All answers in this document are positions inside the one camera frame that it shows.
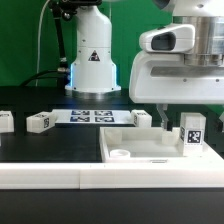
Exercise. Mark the white square tabletop part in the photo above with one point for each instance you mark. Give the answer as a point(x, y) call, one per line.
point(141, 145)

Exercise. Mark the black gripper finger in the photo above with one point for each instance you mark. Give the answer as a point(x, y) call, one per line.
point(221, 123)
point(166, 124)

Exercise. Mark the white sheet with tags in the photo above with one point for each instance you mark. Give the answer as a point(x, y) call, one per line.
point(75, 116)

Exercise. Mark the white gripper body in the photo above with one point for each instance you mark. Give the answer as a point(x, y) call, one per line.
point(166, 71)

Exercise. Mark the white U-shaped obstacle fence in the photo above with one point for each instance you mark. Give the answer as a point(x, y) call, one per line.
point(202, 172)

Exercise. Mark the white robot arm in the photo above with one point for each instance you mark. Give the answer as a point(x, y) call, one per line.
point(94, 73)

